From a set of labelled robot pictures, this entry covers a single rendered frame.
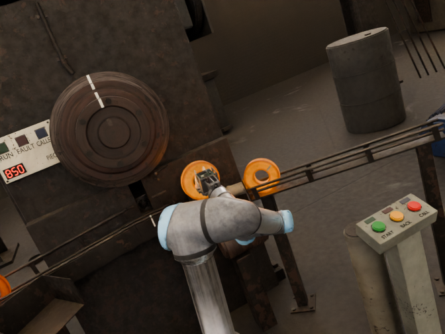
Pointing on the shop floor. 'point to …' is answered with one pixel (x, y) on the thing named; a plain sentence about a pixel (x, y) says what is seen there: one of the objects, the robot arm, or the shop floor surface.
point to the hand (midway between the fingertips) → (198, 175)
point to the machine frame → (128, 14)
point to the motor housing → (250, 280)
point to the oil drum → (367, 81)
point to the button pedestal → (406, 262)
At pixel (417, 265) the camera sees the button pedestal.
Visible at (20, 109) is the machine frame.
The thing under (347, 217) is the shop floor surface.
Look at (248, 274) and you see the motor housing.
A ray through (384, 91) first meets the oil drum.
